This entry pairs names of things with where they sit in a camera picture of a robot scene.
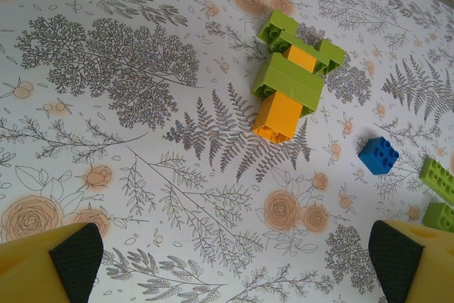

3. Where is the long lime lego brick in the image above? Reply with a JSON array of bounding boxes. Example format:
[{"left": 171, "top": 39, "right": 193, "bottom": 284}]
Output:
[{"left": 418, "top": 157, "right": 454, "bottom": 206}]

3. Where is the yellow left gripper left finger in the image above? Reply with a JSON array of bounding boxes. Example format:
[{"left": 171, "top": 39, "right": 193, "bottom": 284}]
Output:
[{"left": 0, "top": 221, "right": 104, "bottom": 303}]

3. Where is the orange and lime lego carrot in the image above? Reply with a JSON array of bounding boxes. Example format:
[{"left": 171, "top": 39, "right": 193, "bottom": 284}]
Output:
[{"left": 250, "top": 8, "right": 345, "bottom": 145}]

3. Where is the small lime lego brick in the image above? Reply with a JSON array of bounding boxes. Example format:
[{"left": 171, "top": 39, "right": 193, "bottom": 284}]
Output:
[{"left": 421, "top": 202, "right": 454, "bottom": 235}]

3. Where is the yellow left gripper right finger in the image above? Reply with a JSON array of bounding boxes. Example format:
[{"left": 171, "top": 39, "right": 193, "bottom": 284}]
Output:
[{"left": 368, "top": 220, "right": 454, "bottom": 303}]

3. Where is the small blue lego brick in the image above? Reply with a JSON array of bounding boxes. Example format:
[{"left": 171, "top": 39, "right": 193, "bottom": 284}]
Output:
[{"left": 357, "top": 136, "right": 400, "bottom": 175}]

